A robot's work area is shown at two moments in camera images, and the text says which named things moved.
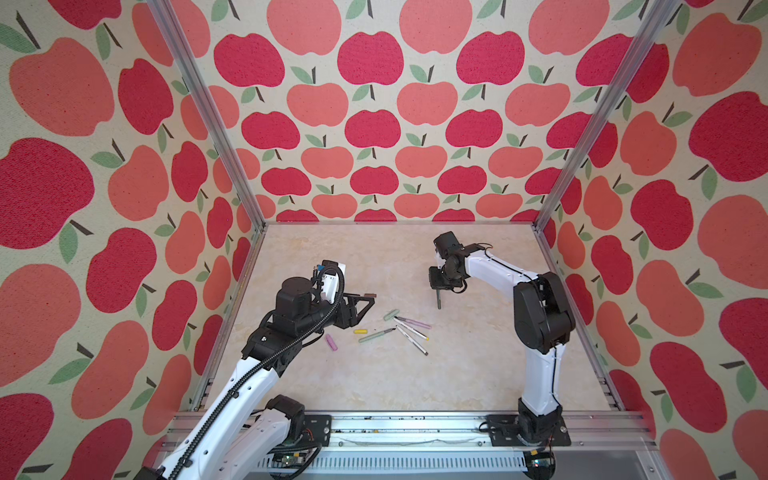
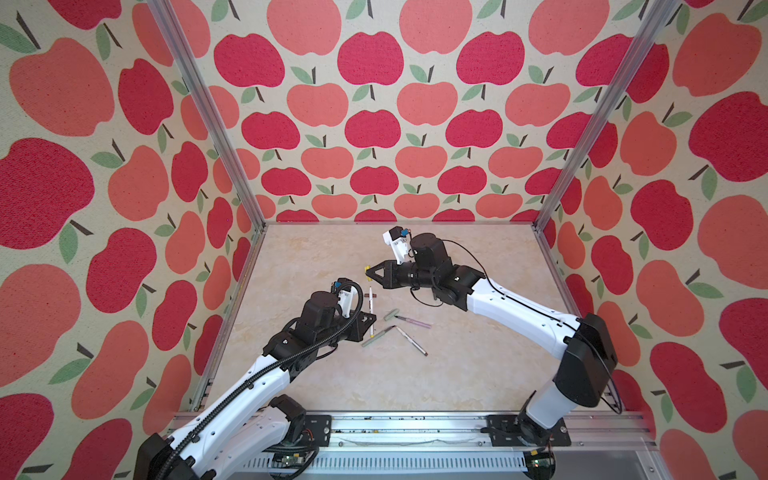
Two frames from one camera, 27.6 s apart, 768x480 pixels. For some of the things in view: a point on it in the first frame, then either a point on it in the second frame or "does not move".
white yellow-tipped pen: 411,329 -> 370,297
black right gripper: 434,284 -> 388,279
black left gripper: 351,318 -> 359,328
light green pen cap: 391,315 does not move
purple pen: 415,323 does not move
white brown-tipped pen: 425,352 does not move
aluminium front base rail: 449,445 does not move
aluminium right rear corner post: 662,15 does not move
